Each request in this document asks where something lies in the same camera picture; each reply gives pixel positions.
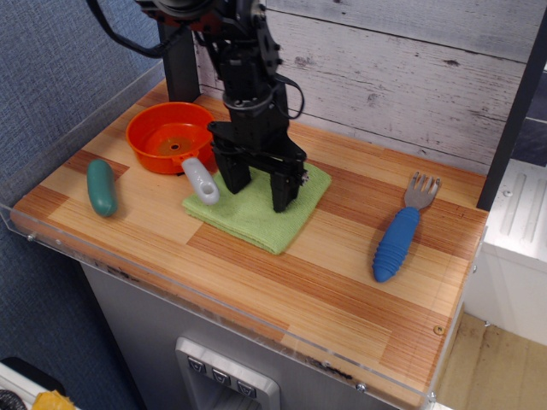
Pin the white side unit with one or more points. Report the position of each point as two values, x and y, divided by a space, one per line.
507 287

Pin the grey cabinet with button panel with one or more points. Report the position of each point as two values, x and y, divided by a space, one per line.
180 358

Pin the fork with blue handle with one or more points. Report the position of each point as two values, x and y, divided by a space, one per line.
394 245

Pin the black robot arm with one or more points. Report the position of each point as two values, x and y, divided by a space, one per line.
245 58

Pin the clear acrylic table guard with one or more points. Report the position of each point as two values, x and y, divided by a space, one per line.
318 299

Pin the green cloth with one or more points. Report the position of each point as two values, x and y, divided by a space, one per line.
250 215

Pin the black right frame post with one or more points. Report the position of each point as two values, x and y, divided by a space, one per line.
517 114

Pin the black left frame post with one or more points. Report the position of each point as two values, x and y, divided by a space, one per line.
181 70

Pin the green toy pickle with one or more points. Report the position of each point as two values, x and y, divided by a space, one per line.
100 179

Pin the yellow object at corner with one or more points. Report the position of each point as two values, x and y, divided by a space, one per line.
52 400

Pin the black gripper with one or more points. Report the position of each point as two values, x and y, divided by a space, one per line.
261 141

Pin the black frame post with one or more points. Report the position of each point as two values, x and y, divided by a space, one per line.
181 70
517 114

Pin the orange toy pan grey handle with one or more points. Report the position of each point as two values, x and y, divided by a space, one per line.
173 137

